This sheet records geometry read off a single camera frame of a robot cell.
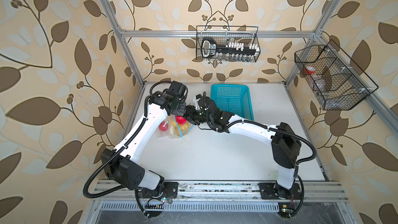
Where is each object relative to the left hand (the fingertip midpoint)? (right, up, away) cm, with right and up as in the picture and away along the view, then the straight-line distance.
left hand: (178, 107), depth 78 cm
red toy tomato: (+2, -6, -3) cm, 7 cm away
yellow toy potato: (+2, -12, +9) cm, 15 cm away
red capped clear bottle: (+69, +19, +4) cm, 72 cm away
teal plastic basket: (+36, +4, +34) cm, 50 cm away
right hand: (0, -4, -2) cm, 4 cm away
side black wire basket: (+77, +12, -4) cm, 78 cm away
